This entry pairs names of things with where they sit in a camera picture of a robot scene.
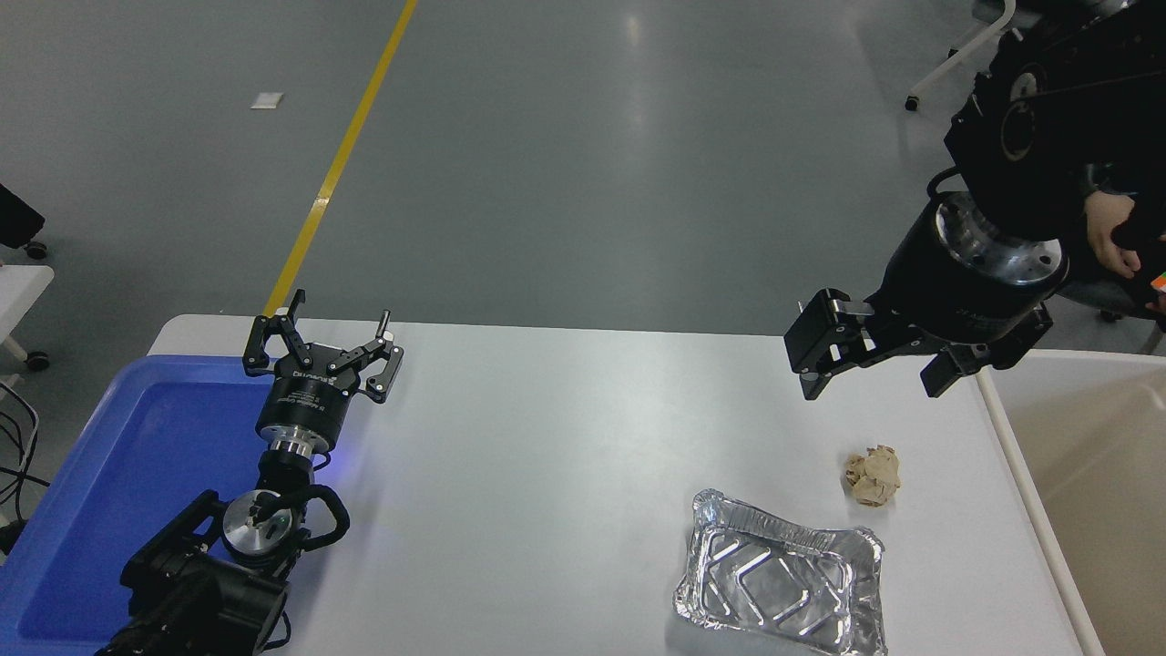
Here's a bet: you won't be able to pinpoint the blue plastic tray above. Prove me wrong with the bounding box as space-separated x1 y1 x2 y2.
0 354 285 656

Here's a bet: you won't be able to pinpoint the white side table with casters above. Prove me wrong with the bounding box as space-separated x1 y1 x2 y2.
0 264 56 373

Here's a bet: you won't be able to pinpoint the black cables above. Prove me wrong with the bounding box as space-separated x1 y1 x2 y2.
0 381 43 557

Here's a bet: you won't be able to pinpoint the large pale bin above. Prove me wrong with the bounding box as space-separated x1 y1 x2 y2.
977 349 1166 656

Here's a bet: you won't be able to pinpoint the black wheeled chair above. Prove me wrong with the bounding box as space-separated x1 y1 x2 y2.
0 182 49 261

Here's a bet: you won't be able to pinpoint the silver foil tray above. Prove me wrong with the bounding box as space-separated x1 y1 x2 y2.
672 488 889 656

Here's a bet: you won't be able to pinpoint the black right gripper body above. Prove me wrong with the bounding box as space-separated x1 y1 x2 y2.
874 202 1071 347

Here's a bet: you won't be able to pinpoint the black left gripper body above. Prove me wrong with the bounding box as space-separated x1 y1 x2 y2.
255 343 363 447

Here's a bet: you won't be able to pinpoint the person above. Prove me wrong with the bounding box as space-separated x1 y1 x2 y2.
1061 169 1166 320

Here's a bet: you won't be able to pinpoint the person's hand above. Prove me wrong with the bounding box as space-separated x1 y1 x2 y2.
1083 190 1142 279

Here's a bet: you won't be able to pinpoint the white frame wheeled chair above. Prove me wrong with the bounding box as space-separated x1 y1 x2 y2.
905 0 1018 112

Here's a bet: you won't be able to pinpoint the crumpled tan paper ball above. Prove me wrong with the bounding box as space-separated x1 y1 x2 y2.
843 445 903 507

